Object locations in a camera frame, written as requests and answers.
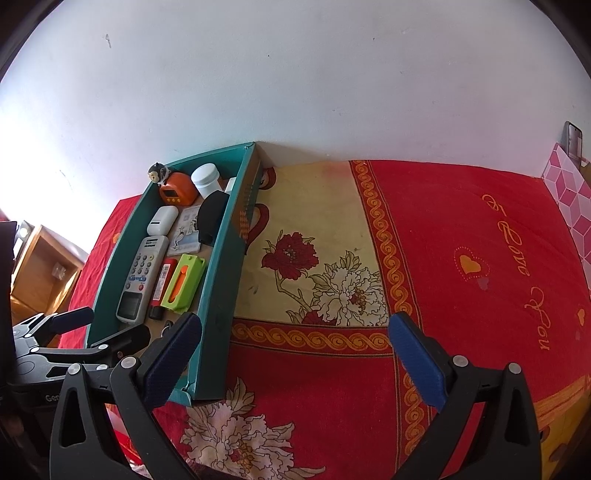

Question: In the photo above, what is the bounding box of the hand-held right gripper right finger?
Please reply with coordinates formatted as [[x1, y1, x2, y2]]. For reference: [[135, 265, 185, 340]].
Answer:
[[389, 311, 542, 480]]

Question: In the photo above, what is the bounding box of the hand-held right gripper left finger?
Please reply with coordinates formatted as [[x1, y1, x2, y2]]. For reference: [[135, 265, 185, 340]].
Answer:
[[49, 312, 204, 480]]

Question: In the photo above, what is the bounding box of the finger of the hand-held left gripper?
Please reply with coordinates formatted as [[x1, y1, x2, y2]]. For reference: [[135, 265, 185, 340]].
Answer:
[[14, 306, 96, 350], [16, 325, 153, 385]]

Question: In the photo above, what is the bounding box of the grey remote control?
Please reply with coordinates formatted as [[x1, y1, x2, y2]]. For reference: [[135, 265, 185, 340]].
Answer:
[[115, 234, 170, 324]]

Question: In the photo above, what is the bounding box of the red marker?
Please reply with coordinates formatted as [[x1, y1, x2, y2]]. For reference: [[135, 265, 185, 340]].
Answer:
[[148, 258, 179, 320]]

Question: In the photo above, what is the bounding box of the teal cardboard box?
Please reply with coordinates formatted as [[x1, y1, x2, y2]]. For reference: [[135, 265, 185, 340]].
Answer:
[[85, 141, 262, 407]]

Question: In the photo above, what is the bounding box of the green and orange case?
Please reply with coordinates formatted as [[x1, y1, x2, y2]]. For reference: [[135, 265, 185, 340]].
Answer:
[[161, 254, 207, 315]]

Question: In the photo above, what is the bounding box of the cartoon printed card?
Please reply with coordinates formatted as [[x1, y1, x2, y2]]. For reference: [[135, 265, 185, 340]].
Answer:
[[167, 205, 206, 257]]

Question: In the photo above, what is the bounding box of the white round jar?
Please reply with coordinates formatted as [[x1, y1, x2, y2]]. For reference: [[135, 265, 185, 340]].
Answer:
[[191, 164, 221, 200]]

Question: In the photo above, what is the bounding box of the wooden cabinet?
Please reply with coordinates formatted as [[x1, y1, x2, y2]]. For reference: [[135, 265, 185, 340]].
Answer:
[[11, 225, 88, 326]]

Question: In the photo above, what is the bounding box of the red patterned bedsheet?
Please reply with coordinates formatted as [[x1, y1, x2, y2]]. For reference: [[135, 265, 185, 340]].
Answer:
[[60, 159, 591, 480]]

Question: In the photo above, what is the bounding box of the white earbuds case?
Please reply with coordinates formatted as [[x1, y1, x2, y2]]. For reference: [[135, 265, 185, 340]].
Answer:
[[147, 205, 180, 236]]

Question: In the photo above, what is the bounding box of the orange digital timer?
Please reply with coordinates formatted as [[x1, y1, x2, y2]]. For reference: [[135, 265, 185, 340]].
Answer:
[[159, 172, 198, 206]]

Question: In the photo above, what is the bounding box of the pink cube patterned box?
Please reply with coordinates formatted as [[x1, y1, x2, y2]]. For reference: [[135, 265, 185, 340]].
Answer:
[[542, 143, 591, 266]]

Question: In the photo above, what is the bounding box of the dark rectangular object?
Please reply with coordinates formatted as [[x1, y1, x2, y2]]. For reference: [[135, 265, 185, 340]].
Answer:
[[562, 121, 585, 162]]

